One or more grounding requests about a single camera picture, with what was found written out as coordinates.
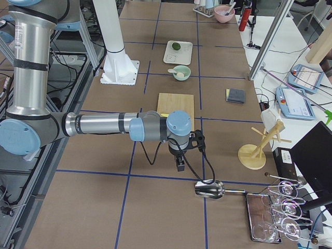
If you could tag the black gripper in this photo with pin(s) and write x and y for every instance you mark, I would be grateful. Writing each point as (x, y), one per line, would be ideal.
(177, 153)

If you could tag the aluminium frame post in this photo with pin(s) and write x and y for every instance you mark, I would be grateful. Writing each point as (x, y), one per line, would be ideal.
(275, 26)

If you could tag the cream bear tray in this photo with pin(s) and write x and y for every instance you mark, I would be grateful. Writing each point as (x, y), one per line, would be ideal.
(179, 57)

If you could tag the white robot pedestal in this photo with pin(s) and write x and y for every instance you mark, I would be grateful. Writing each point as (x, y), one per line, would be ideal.
(118, 68)

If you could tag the cup rack with cups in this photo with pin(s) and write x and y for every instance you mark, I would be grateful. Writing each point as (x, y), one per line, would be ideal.
(204, 7)

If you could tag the wooden cutting board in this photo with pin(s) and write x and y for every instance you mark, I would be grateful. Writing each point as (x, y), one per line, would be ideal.
(169, 102)

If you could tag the black tripod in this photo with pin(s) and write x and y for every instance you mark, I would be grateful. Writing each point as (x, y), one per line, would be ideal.
(252, 24)

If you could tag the red bottle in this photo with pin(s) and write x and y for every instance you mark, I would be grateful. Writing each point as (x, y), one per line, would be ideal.
(245, 13)

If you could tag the wine glass rack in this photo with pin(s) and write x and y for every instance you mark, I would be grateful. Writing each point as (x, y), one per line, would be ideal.
(286, 210)

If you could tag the green avocado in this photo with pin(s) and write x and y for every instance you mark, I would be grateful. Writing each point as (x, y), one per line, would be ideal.
(176, 46)

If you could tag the pink bowl of ice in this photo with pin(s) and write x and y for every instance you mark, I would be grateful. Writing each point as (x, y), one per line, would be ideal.
(222, 13)

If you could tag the reacher grabber stick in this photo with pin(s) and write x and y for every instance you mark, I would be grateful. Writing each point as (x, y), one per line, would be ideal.
(327, 112)

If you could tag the grey yellow folded cloth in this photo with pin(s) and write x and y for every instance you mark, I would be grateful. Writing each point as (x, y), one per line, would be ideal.
(235, 96)

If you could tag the green ceramic bowl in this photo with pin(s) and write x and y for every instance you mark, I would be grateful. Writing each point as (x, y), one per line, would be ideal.
(182, 68)

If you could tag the silver metal scoop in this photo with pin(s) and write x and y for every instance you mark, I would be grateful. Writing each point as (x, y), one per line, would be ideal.
(215, 190)

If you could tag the black monitor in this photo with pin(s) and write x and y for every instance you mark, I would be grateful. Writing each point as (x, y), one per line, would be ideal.
(312, 156)

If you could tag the wooden mug tree stand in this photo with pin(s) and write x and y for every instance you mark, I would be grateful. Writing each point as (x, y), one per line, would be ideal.
(252, 156)

